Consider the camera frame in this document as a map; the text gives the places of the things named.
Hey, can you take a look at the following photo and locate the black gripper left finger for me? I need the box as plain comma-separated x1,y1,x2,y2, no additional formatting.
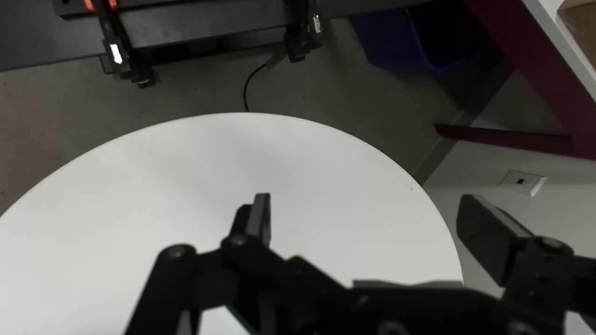
225,192,276,250

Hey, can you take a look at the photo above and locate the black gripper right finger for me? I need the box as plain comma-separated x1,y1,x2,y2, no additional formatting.
454,192,577,305

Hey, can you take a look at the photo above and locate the black clamp with white label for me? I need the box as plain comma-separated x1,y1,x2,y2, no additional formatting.
281,0,326,65

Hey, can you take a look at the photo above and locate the blue plastic bin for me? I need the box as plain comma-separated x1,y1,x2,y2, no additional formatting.
350,0,494,80

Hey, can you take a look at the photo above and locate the white wall outlet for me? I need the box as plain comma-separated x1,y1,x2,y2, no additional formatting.
499,168,549,199

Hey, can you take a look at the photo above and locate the thin black floor cable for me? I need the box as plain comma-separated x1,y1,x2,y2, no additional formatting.
242,50,289,112

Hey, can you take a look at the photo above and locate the white desk with maroon frame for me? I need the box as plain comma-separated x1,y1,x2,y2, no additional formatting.
432,0,596,164

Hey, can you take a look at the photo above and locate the black clamp with orange handle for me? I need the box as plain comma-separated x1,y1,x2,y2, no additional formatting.
82,0,160,90

